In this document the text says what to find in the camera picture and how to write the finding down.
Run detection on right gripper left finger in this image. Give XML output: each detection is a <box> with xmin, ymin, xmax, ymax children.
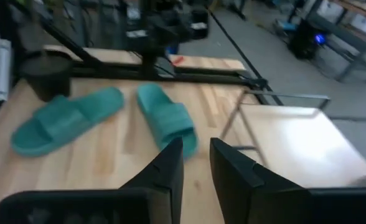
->
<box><xmin>119</xmin><ymin>136</ymin><xmax>184</xmax><ymax>224</ymax></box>

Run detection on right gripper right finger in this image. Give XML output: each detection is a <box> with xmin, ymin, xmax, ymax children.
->
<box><xmin>210</xmin><ymin>138</ymin><xmax>311</xmax><ymax>224</ymax></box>

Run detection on green rubber slide sandal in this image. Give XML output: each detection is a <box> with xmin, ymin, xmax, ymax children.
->
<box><xmin>136</xmin><ymin>83</ymin><xmax>199</xmax><ymax>159</ymax></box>
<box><xmin>11</xmin><ymin>86</ymin><xmax>124</xmax><ymax>158</ymax></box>

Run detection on wooden shelf black metal legs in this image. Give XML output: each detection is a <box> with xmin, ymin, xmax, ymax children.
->
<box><xmin>220</xmin><ymin>90</ymin><xmax>366</xmax><ymax>190</ymax></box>

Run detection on black plant pot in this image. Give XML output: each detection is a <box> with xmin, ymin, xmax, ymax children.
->
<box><xmin>19</xmin><ymin>55</ymin><xmax>73</xmax><ymax>102</ymax></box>

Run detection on black computer with blue light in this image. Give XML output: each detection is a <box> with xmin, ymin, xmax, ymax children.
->
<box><xmin>288</xmin><ymin>18</ymin><xmax>330</xmax><ymax>60</ymax></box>

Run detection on grey metal cart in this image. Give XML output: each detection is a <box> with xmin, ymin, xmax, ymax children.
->
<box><xmin>307</xmin><ymin>0</ymin><xmax>366</xmax><ymax>83</ymax></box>

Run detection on white tube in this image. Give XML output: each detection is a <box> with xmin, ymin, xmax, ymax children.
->
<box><xmin>0</xmin><ymin>39</ymin><xmax>12</xmax><ymax>102</ymax></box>

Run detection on black aluminium rig frame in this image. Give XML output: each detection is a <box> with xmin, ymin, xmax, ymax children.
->
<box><xmin>0</xmin><ymin>0</ymin><xmax>283</xmax><ymax>106</ymax></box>

